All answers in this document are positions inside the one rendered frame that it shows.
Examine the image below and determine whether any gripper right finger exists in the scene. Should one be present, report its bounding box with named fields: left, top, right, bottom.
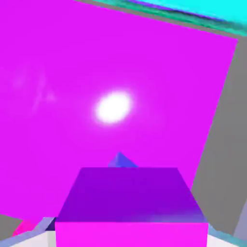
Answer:
left=207, top=223, right=247, bottom=247

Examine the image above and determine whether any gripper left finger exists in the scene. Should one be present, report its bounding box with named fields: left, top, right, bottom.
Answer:
left=0, top=216, right=57, bottom=247

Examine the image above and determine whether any small purple cube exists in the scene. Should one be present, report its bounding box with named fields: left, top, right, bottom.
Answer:
left=55, top=167, right=209, bottom=247

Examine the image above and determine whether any small blue cube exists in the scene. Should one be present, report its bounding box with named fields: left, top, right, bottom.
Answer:
left=107, top=151, right=139, bottom=168

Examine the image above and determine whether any large pale violet box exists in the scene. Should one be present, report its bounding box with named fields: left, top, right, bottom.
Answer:
left=233, top=200, right=247, bottom=242

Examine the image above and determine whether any large magenta box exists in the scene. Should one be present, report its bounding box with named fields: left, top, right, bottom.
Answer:
left=0, top=0, right=239, bottom=237

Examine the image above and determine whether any large cyan box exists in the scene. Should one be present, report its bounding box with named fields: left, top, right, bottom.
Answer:
left=92, top=0, right=247, bottom=37

